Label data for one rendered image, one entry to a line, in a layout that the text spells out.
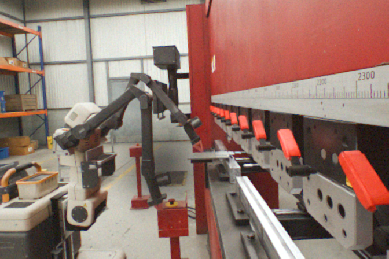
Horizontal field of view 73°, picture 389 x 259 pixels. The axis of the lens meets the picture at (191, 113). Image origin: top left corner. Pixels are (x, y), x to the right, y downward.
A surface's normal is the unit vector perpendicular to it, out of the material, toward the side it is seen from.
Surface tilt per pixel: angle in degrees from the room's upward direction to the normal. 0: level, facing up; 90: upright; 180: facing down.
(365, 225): 90
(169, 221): 90
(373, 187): 39
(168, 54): 90
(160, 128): 90
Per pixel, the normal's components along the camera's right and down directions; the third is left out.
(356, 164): -0.04, -0.74
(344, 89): -1.00, 0.04
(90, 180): -0.10, 0.06
